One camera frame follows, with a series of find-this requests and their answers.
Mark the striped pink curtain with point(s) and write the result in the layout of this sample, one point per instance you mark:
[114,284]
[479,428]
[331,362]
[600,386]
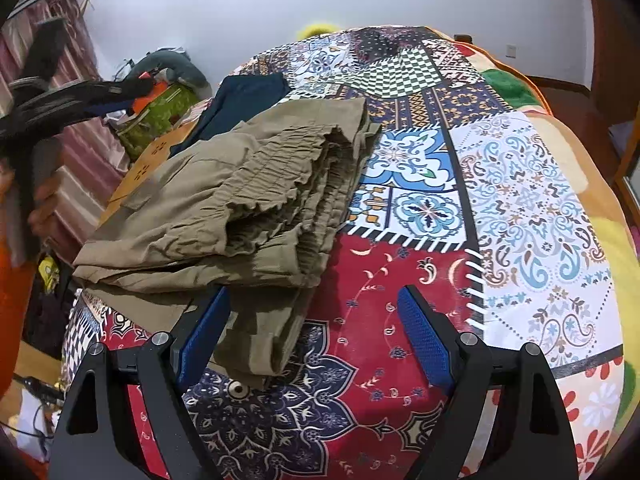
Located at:
[80,150]

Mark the bamboo folding table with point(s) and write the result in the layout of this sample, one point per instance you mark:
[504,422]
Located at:
[135,175]

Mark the patchwork printed blanket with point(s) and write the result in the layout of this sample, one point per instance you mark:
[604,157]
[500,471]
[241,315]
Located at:
[440,210]

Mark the wooden bed post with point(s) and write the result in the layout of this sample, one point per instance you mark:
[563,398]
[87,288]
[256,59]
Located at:
[463,38]

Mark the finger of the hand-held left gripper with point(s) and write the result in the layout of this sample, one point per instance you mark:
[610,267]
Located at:
[100,109]
[115,89]

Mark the dark teal pants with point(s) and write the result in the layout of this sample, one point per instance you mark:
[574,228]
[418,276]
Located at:
[240,102]

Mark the white wall outlet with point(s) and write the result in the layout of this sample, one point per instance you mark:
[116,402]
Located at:
[511,51]

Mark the person's left hand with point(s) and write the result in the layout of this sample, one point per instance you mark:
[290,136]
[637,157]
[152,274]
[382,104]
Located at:
[46,210]

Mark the khaki pants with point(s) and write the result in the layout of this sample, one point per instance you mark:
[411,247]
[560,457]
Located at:
[240,200]

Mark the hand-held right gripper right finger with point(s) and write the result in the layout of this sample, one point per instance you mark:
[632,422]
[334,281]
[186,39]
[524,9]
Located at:
[425,340]

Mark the wooden door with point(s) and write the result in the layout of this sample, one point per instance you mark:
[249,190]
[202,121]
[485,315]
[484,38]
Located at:
[612,40]

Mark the green patterned storage bag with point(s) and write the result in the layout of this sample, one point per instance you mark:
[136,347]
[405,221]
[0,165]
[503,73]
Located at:
[155,120]

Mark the yellow foam arch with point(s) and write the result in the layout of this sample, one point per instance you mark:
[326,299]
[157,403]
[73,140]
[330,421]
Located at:
[315,29]

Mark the yellow printed cloth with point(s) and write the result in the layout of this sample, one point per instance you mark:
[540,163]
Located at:
[49,272]

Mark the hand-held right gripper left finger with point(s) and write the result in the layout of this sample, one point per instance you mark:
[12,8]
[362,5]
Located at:
[205,330]

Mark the grey plush pillow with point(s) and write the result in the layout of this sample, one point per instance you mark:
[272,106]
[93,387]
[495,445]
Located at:
[175,67]

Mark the orange box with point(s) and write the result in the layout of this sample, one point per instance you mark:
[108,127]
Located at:
[147,95]

